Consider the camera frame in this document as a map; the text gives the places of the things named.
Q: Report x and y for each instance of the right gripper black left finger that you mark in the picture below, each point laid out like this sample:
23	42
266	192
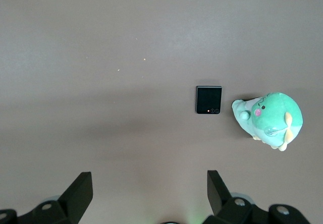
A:
75	196

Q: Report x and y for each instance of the black flip phone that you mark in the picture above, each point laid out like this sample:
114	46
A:
208	99

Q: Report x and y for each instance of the brown table cover sheet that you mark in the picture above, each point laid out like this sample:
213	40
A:
126	57

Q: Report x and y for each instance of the green dinosaur plush toy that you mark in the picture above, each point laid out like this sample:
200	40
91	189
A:
275	115

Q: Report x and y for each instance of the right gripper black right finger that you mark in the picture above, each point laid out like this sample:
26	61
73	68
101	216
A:
219	198

